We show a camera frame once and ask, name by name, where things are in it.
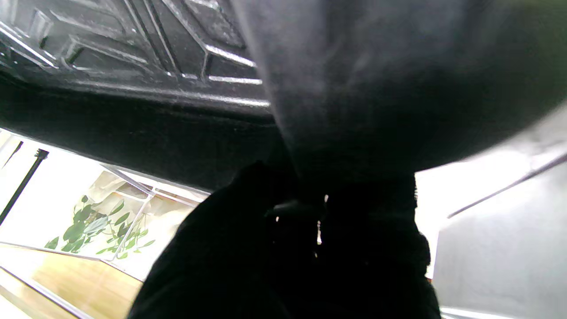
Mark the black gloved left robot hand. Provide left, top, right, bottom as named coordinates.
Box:
left=128, top=162, right=441, bottom=319

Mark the large black patterned baking tray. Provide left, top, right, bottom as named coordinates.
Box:
left=0, top=0, right=567, bottom=191

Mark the silver rectangular baking tray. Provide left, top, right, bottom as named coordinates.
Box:
left=432, top=153, right=567, bottom=319

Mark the printed room scene backdrop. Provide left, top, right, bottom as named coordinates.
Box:
left=0, top=128, right=209, bottom=284

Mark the black tripod stand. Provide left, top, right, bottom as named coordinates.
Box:
left=0, top=148, right=49, bottom=226

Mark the wooden top wire frame shelf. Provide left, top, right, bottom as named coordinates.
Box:
left=0, top=164, right=209, bottom=319

